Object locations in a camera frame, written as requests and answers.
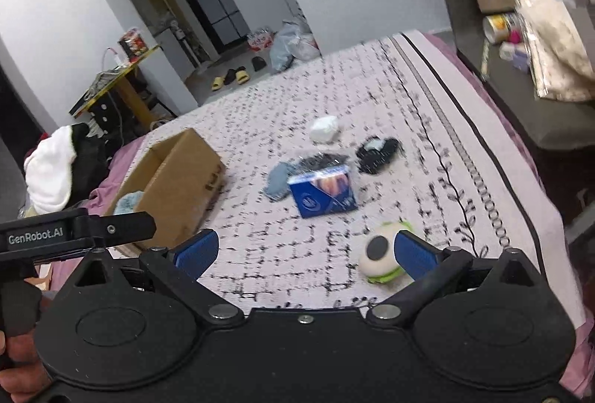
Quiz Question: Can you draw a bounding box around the plush hamburger toy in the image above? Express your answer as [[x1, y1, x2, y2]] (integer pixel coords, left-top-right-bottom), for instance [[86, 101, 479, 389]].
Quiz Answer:
[[358, 221, 414, 284]]

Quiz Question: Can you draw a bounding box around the black knitted pouch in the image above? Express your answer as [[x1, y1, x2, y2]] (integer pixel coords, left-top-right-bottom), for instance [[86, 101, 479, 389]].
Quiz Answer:
[[356, 136, 401, 175]]

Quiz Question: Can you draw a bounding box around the blue denim pouch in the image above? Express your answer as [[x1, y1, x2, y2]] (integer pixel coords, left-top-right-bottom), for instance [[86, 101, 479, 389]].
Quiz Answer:
[[263, 162, 296, 201]]

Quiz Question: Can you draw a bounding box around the blue tissue pack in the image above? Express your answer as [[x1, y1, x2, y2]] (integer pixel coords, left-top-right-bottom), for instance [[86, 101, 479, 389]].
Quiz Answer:
[[287, 164, 358, 218]]

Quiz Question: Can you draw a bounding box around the dark sequin pouch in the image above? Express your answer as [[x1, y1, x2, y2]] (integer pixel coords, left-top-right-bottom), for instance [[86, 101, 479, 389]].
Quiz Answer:
[[295, 152, 349, 174]]

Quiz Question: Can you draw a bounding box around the white soft bundle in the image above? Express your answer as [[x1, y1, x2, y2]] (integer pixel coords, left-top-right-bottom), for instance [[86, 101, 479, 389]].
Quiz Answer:
[[309, 116, 340, 144]]

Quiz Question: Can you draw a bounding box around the person's left hand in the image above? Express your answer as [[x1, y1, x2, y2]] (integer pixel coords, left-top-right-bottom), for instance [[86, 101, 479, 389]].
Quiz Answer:
[[0, 296, 54, 403]]

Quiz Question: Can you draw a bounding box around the white fluffy garment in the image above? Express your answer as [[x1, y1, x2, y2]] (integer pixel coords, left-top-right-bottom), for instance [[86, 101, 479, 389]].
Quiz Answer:
[[23, 126, 77, 215]]

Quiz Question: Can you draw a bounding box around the brown cardboard box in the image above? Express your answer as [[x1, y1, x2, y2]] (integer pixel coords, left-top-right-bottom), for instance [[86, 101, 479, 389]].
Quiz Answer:
[[106, 129, 226, 256]]

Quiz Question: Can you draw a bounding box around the black clothes pile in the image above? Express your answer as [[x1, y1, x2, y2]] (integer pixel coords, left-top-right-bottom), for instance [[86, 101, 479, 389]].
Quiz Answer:
[[67, 123, 123, 208]]

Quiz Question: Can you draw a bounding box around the pink bed sheet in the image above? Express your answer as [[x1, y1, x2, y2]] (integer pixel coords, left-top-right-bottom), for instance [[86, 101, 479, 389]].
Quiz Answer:
[[48, 30, 595, 399]]

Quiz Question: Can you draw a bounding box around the white black patterned bedspread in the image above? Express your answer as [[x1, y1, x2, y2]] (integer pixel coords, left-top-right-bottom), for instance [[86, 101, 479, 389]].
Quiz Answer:
[[134, 29, 587, 330]]

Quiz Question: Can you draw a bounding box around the yellow slipper left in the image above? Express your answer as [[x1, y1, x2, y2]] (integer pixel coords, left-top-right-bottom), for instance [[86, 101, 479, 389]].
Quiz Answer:
[[212, 76, 225, 92]]

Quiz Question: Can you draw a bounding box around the yellow slipper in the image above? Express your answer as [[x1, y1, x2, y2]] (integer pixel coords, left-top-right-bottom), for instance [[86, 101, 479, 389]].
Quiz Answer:
[[212, 76, 225, 92], [236, 70, 250, 84]]

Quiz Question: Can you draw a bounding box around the round white yellow table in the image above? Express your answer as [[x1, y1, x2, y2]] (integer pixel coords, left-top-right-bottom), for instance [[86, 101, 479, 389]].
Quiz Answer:
[[68, 45, 160, 131]]

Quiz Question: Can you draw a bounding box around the black slipper pair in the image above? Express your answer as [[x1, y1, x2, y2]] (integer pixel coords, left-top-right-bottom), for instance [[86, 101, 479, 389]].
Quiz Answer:
[[224, 66, 245, 86]]

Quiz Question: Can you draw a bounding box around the yellow slipper right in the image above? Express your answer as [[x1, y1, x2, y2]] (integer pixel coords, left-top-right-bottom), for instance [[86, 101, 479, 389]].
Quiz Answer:
[[236, 70, 250, 84]]

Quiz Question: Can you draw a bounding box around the black single slipper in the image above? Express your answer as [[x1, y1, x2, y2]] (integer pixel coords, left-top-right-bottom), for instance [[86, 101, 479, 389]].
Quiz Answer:
[[251, 56, 267, 71]]

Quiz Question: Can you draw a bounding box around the red snack box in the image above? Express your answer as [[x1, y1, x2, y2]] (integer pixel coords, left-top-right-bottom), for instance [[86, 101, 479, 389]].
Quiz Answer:
[[118, 27, 148, 63]]

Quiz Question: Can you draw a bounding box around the small purple box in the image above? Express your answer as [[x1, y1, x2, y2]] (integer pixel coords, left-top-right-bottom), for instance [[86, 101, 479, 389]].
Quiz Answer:
[[511, 44, 530, 73]]

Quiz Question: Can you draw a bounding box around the small white cube box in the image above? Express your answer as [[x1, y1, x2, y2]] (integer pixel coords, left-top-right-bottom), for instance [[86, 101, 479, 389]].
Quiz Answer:
[[498, 41, 517, 61]]

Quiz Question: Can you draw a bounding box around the floral plastic bag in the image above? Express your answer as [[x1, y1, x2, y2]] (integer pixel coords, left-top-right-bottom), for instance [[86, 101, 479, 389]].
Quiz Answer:
[[515, 0, 594, 103]]

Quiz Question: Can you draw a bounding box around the red white water bottle pack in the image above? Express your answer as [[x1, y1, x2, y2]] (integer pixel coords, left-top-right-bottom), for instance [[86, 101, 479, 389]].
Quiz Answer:
[[247, 27, 274, 52]]

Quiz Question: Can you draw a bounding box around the pink round object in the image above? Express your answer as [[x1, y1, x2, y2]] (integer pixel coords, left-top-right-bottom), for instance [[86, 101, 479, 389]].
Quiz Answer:
[[507, 26, 523, 44]]

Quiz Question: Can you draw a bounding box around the yellow white can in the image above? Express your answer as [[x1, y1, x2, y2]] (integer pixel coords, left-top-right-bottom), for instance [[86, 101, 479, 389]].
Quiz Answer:
[[482, 13, 521, 45]]

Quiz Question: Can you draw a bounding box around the grey plastic bag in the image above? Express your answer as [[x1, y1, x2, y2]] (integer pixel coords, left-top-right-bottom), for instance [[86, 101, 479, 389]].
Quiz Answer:
[[269, 17, 321, 73]]

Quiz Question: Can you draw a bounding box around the white kitchen cabinet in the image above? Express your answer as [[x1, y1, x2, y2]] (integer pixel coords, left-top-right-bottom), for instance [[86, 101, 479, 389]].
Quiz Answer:
[[234, 0, 302, 33]]

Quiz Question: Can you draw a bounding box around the white charger with red cable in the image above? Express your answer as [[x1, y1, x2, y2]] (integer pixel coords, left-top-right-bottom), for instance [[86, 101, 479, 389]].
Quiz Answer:
[[101, 46, 128, 71]]

